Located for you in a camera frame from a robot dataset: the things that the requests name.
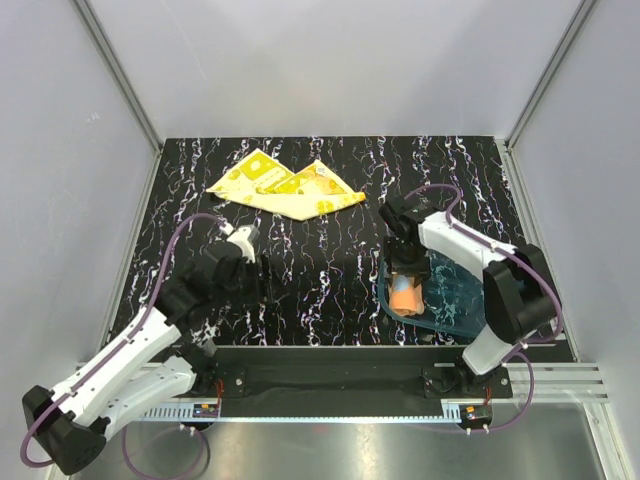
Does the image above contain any yellow patterned towel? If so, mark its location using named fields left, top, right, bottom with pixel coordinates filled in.
left=207, top=149, right=366, bottom=221

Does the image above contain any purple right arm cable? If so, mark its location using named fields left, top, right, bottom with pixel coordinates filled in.
left=399, top=183, right=564, bottom=432

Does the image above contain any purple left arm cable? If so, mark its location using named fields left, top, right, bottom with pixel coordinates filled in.
left=18, top=213, right=236, bottom=476

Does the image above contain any orange polka dot towel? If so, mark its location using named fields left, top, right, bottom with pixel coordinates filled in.
left=389, top=274, right=425, bottom=317

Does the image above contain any aluminium frame rail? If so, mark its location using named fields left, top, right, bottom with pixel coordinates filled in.
left=507, top=363, right=609, bottom=404

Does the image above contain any grey slotted cable duct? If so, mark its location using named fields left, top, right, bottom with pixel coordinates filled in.
left=139, top=402, right=220, bottom=423

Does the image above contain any blue translucent plastic tray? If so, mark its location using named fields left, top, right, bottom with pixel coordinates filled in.
left=376, top=252, right=486, bottom=339

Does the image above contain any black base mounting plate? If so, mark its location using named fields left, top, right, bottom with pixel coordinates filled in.
left=186, top=346, right=513, bottom=400

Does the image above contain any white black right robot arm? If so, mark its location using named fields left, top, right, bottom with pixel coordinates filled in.
left=377, top=197, right=562, bottom=399

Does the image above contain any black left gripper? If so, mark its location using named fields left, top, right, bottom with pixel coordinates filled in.
left=213, top=253, right=288, bottom=305

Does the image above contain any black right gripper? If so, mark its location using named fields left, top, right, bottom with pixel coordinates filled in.
left=382, top=236, right=431, bottom=287

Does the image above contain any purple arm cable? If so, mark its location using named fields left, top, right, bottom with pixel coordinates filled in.
left=18, top=213, right=236, bottom=476
left=399, top=183, right=564, bottom=432

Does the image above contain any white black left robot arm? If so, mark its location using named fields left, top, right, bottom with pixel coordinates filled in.
left=20, top=224, right=272, bottom=476

